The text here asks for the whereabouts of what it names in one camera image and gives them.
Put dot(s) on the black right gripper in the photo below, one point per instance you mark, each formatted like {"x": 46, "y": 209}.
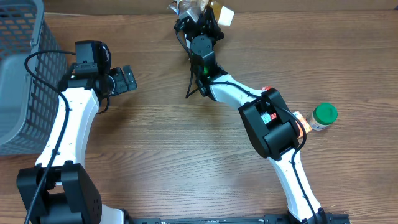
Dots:
{"x": 204, "y": 23}

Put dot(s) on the red stick packet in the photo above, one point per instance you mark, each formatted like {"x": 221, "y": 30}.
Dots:
{"x": 267, "y": 107}

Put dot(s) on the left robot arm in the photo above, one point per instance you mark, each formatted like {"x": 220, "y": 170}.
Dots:
{"x": 58, "y": 189}

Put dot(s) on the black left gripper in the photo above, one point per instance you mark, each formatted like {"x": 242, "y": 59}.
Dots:
{"x": 125, "y": 80}

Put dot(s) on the grey plastic mesh basket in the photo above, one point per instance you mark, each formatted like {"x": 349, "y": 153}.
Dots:
{"x": 28, "y": 108}

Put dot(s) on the orange small box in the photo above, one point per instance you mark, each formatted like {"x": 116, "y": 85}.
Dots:
{"x": 304, "y": 122}

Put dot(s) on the green lid jar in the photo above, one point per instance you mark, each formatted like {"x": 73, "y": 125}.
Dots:
{"x": 322, "y": 116}

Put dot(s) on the teal tissue packet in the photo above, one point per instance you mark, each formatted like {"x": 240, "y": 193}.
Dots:
{"x": 266, "y": 117}

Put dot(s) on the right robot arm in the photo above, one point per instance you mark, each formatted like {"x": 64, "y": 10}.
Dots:
{"x": 274, "y": 131}

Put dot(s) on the beige snack pouch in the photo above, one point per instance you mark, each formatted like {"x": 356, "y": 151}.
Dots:
{"x": 223, "y": 15}

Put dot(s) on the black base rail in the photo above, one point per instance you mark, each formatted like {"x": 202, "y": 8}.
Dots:
{"x": 266, "y": 219}

